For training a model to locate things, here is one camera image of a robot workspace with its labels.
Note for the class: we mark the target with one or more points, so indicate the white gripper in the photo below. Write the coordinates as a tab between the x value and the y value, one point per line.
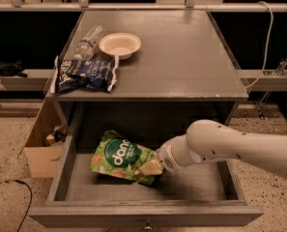
164	157

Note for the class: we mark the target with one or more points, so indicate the green rice chip bag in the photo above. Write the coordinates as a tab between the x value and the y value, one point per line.
117	157

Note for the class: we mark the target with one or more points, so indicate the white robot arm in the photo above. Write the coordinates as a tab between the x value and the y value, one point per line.
207	141

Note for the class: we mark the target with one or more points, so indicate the metal drawer knob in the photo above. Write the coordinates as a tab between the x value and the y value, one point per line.
147	226

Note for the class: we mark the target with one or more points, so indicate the open grey top drawer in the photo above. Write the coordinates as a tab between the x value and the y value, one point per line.
200	195

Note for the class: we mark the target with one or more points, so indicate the grey cabinet counter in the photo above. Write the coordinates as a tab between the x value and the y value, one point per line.
181	72

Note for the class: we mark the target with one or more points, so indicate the blue chip bag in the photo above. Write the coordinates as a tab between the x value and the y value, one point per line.
91	74

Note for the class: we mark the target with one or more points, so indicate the items inside cardboard box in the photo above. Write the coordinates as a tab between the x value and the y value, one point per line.
59	134

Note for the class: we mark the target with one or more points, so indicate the cardboard box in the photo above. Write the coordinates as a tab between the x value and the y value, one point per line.
43	149

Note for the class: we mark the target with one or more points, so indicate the white paper bowl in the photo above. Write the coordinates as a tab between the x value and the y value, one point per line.
121	44

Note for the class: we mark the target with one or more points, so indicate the clear plastic water bottle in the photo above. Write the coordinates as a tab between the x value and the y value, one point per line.
88	46

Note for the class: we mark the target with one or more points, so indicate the black object on ledge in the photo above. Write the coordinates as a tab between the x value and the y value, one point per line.
12	69

